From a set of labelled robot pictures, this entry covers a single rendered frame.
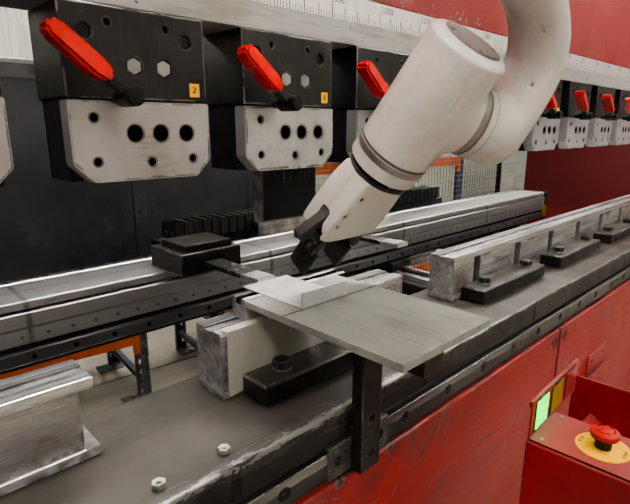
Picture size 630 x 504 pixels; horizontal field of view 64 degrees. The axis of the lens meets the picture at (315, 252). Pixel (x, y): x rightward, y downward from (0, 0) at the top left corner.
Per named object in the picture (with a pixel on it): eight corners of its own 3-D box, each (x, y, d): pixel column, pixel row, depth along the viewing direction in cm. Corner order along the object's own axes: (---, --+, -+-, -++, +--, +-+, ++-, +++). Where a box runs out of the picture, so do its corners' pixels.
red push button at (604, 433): (613, 463, 70) (617, 441, 69) (582, 451, 73) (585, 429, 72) (621, 451, 73) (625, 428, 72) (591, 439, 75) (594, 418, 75)
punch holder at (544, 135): (530, 151, 115) (538, 75, 111) (495, 150, 121) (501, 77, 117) (556, 149, 125) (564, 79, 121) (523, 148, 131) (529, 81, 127)
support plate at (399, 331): (403, 374, 50) (403, 364, 50) (245, 307, 68) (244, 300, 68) (491, 326, 62) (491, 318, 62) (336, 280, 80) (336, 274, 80)
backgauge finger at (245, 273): (235, 299, 73) (233, 266, 72) (151, 265, 92) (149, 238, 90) (296, 282, 81) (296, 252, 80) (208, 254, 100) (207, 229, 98)
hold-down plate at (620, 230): (610, 244, 157) (612, 234, 156) (592, 241, 161) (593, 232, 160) (638, 230, 177) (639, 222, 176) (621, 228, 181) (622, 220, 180)
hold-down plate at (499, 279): (483, 305, 103) (484, 291, 102) (459, 298, 107) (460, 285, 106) (544, 276, 123) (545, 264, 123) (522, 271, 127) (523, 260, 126)
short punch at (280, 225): (263, 238, 69) (261, 168, 67) (254, 235, 71) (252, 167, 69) (315, 228, 76) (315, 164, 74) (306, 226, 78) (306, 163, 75)
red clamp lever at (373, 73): (374, 57, 68) (405, 107, 74) (351, 59, 70) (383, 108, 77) (368, 67, 67) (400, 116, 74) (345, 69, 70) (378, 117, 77)
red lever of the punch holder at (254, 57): (254, 39, 54) (305, 102, 61) (232, 43, 57) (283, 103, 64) (246, 52, 54) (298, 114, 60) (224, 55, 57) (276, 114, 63)
